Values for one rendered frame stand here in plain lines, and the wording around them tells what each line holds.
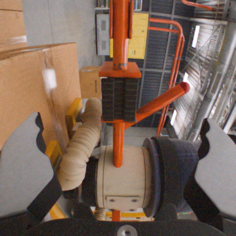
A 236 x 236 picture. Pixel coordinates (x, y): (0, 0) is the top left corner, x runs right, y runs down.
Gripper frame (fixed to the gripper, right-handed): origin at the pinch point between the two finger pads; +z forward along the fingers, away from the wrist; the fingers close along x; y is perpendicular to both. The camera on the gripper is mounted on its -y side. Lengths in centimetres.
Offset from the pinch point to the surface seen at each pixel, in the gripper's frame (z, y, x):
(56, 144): 7.4, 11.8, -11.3
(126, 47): 10.4, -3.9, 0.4
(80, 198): 3.8, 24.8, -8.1
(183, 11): 1036, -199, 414
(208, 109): 462, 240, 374
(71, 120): 17.6, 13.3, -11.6
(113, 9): 11.3, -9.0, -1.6
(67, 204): 2.1, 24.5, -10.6
